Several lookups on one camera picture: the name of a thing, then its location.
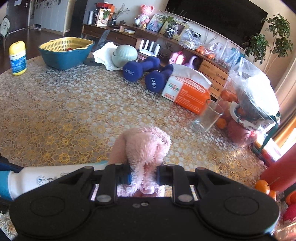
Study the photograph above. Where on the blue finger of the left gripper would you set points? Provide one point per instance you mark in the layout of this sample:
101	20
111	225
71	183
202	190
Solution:
5	165

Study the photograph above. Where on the right blue dumbbell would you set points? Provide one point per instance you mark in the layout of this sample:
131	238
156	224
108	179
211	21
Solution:
156	80

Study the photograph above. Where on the pale green lidded bowl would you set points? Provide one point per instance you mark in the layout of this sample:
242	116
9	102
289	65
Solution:
123	54

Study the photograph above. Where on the patterned lace tablecloth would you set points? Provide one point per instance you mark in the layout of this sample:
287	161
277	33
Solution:
53	118

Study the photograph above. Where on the pink bear figurine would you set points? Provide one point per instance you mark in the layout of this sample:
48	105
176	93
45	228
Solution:
145	12

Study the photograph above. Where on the tangerine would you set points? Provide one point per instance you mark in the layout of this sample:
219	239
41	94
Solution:
273	195
262	186

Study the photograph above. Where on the left tangerine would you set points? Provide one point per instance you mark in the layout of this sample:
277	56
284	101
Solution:
262	186

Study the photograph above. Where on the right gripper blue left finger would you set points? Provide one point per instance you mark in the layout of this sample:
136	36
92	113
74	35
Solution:
108	180

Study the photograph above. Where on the framed photo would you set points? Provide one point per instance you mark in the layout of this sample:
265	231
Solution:
175	32

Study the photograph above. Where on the right tangerine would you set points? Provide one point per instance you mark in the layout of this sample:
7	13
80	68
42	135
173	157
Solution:
273	195

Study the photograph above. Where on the red water bottle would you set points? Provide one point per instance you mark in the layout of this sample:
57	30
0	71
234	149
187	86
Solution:
281	174

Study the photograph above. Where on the blue dumbbell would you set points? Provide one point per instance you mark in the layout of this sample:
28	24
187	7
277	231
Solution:
132	71
156	80

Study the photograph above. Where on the white blue-capped bottle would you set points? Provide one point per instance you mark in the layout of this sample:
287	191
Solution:
15	184

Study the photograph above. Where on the plastic-wrapped fruit bowl stack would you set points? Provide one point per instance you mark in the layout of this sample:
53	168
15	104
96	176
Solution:
250	105

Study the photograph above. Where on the potted green tree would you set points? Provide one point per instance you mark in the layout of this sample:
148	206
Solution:
267	50

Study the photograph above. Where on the clear plastic bag of items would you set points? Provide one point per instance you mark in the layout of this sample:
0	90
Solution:
189	41

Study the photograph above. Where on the left blue dumbbell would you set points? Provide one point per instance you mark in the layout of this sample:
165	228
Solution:
132	71

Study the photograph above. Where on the pink fluffy towel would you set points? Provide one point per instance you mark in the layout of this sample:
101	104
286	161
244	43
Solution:
144	149

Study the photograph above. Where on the clear drinking glass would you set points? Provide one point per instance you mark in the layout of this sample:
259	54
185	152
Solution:
208	116

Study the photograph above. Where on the black television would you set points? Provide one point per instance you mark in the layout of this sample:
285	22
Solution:
237	20

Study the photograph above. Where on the pink kettlebell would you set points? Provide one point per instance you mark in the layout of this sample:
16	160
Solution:
182	60

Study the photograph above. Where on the small potted grass plant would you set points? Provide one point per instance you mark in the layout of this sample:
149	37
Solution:
171	18

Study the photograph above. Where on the yellow blue-label jar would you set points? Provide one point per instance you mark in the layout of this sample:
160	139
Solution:
18	58

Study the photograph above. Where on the orange white tissue box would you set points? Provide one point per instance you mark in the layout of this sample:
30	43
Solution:
188	88

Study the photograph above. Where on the white cloth under bowl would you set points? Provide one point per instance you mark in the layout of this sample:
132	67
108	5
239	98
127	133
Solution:
104	56

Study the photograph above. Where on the wooden tv cabinet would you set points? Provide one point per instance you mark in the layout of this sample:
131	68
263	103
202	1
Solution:
165	48

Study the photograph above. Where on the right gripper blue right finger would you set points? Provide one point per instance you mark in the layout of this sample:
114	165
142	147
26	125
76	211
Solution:
176	177

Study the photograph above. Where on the teal basin yellow strainer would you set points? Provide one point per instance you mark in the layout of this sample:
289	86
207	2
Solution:
65	53

